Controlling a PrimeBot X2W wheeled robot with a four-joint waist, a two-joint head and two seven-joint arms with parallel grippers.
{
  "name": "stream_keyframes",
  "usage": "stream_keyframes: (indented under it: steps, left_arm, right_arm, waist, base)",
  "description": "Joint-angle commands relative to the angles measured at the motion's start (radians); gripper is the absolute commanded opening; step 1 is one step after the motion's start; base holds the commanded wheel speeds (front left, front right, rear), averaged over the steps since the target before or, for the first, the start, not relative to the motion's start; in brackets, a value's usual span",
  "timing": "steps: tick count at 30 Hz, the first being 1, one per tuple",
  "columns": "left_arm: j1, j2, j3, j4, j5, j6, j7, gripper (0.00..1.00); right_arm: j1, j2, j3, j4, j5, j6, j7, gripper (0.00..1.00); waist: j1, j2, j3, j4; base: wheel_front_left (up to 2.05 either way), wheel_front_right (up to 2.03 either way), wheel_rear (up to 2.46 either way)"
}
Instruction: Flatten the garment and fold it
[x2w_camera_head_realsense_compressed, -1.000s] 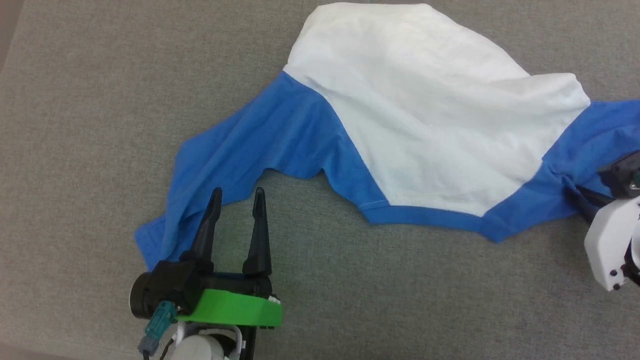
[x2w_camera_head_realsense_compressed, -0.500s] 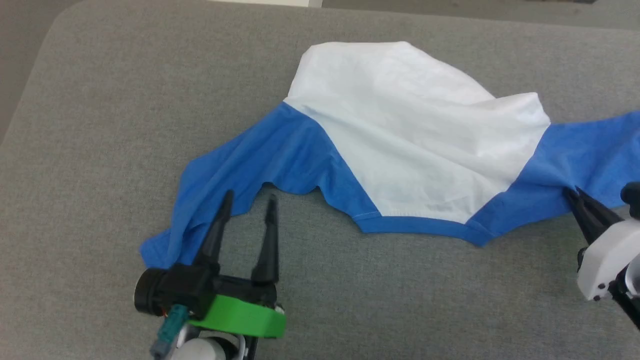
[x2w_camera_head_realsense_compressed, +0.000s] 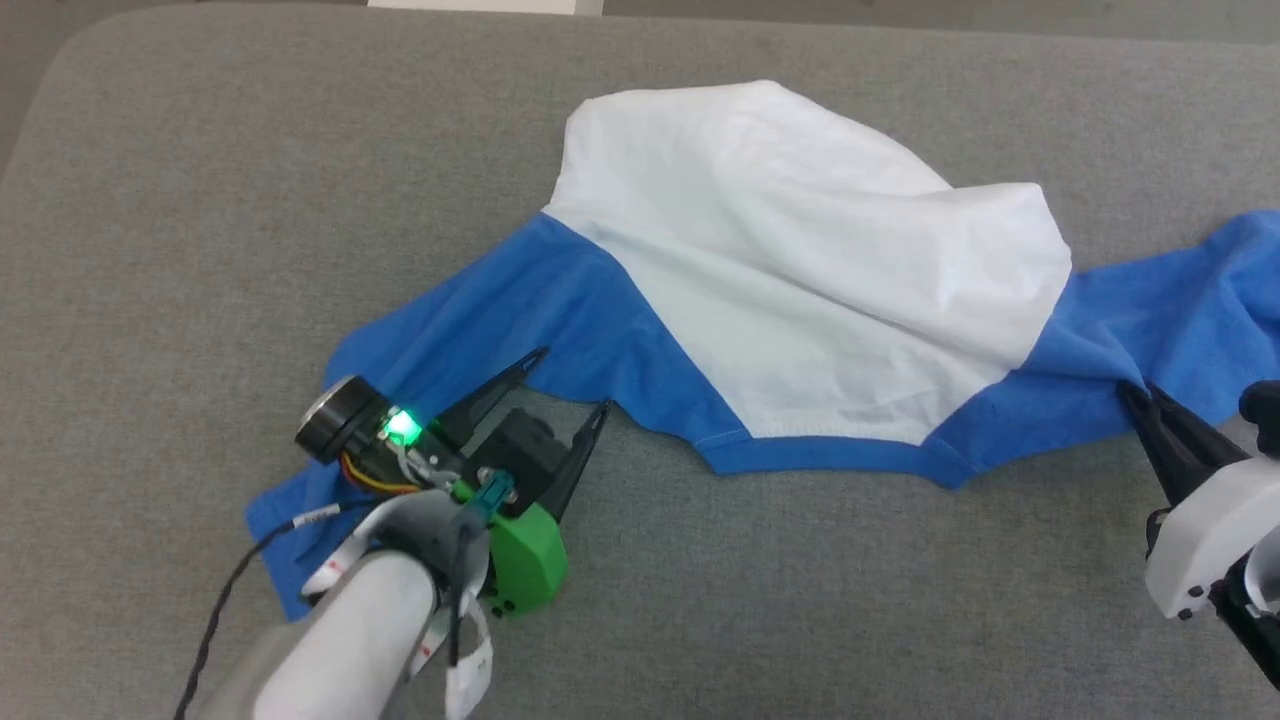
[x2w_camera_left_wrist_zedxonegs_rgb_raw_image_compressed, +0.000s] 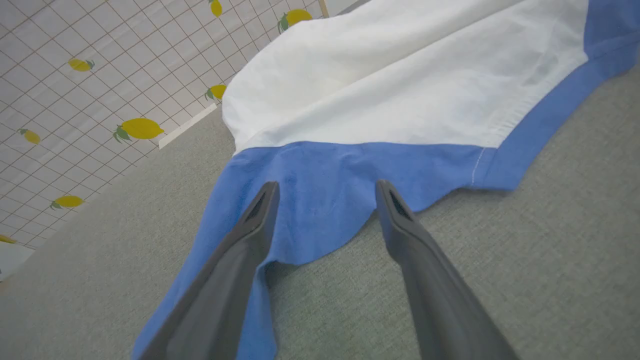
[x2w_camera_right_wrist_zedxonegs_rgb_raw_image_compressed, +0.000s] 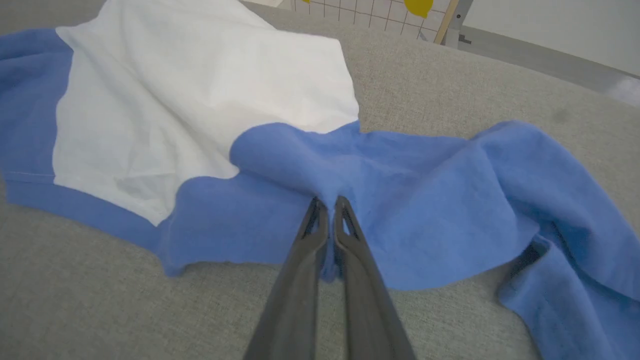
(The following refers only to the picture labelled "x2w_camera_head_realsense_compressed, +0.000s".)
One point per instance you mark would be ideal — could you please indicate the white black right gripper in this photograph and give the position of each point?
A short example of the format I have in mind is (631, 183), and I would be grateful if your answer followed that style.
(1210, 530)

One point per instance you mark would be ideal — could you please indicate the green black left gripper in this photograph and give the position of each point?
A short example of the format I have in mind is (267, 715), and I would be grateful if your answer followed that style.
(525, 560)

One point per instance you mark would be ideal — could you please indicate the blue and white t-shirt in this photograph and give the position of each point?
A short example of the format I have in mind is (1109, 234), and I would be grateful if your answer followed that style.
(800, 300)

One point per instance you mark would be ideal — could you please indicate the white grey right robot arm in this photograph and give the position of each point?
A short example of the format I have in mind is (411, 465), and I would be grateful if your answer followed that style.
(1260, 610)

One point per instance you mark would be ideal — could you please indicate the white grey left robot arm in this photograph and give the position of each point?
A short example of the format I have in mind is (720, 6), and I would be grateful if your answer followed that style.
(340, 640)

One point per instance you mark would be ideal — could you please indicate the white rectangular box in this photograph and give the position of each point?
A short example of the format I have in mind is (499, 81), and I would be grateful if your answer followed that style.
(480, 5)

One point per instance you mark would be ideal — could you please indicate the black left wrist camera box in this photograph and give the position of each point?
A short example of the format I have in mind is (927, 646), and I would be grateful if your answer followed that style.
(525, 455)

